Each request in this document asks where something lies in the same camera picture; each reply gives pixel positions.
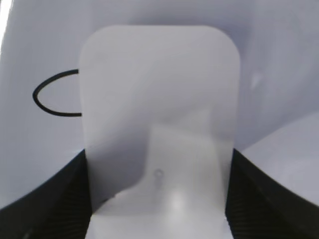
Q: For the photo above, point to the white board with grey frame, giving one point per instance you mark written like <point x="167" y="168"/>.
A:
<point x="278" y="41"/>

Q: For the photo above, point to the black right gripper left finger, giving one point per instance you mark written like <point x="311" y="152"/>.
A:
<point x="60" y="208"/>

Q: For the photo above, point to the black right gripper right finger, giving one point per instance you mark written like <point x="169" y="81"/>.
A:
<point x="258" y="207"/>

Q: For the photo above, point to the white eraser with black felt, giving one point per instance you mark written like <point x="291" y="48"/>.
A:
<point x="159" y="108"/>

